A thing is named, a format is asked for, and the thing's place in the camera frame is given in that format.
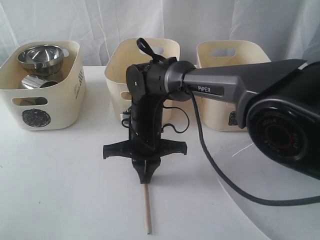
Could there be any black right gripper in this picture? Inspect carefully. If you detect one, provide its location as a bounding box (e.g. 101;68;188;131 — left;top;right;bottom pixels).
102;95;187;184

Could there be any wooden chopstick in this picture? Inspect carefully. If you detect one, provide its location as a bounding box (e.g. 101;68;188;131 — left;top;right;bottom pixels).
141;161;153;235

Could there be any white square ceramic plate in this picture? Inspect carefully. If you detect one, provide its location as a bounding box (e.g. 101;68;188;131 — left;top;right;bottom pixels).
213;140;320;240

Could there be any steel cup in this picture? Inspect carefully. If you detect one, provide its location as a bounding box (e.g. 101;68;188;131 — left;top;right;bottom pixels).
17;74;59;106

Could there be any large steel bowl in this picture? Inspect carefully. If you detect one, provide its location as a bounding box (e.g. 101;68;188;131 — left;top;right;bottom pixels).
17;44;65;77

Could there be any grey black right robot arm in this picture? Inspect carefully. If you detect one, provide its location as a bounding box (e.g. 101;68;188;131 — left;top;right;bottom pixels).
102;57;320;179

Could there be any cream bin square mark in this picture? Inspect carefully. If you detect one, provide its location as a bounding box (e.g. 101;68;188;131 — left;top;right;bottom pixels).
196;40;270;132

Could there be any cream bin circle mark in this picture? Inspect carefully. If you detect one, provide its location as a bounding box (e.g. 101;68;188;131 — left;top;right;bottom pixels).
0;40;86;131

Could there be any cream bin triangle mark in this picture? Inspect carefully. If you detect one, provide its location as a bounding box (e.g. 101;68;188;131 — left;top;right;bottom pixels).
104;38;181;121

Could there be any white curtain backdrop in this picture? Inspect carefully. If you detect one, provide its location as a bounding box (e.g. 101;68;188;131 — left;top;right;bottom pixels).
0;0;320;66

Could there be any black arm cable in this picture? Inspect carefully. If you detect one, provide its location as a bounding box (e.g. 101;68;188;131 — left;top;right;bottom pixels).
121;37;320;207

